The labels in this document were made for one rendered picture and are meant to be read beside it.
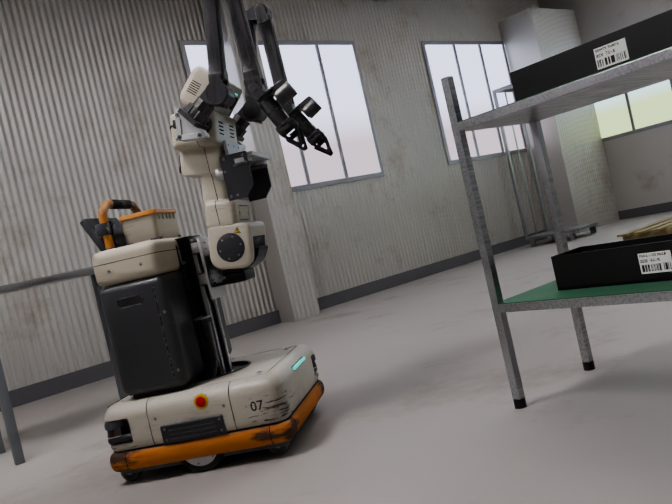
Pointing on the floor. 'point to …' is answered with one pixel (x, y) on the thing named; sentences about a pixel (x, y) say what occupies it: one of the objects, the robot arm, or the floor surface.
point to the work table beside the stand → (2, 367)
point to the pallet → (650, 230)
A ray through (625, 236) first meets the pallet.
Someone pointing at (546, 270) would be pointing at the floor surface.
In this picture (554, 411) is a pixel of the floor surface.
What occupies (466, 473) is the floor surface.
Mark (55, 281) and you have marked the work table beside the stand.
